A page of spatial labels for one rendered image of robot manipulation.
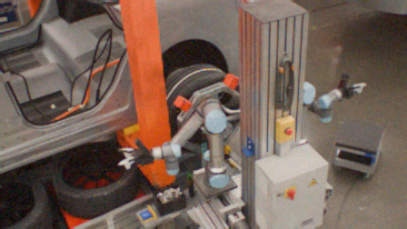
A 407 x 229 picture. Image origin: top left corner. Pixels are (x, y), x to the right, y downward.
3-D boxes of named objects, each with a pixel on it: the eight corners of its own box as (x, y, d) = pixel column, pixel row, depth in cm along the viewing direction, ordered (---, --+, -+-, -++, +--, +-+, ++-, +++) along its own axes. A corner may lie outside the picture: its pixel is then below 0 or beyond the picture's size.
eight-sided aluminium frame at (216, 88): (240, 134, 407) (239, 74, 376) (244, 137, 402) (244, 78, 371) (180, 159, 385) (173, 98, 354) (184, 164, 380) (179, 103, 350)
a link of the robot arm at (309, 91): (294, 145, 337) (298, 73, 306) (312, 155, 327) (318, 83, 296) (282, 153, 331) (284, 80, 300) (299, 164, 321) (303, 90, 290)
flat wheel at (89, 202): (105, 152, 447) (101, 130, 433) (158, 184, 409) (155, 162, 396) (41, 194, 407) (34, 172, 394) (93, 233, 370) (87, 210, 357)
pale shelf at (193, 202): (188, 191, 379) (187, 188, 377) (200, 204, 367) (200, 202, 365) (135, 215, 362) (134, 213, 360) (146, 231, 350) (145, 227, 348)
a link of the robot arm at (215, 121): (224, 173, 318) (222, 99, 287) (230, 189, 306) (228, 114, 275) (205, 176, 317) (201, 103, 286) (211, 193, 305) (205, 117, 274)
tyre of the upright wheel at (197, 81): (141, 134, 387) (207, 143, 429) (155, 150, 370) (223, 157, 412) (173, 54, 369) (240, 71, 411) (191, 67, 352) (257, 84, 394)
